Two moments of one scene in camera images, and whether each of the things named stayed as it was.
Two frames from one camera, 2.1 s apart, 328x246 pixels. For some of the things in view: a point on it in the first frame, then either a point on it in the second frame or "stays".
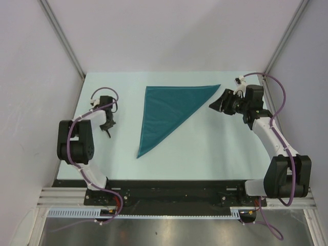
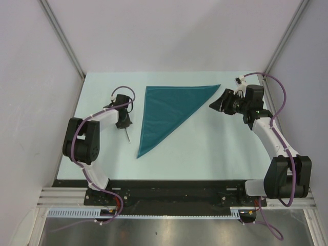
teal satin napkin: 165,108 stays
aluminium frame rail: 49,196 stays
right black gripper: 223,103 stays
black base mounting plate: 169,193 stays
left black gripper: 104,127 to 126,124
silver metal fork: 107,130 to 127,135
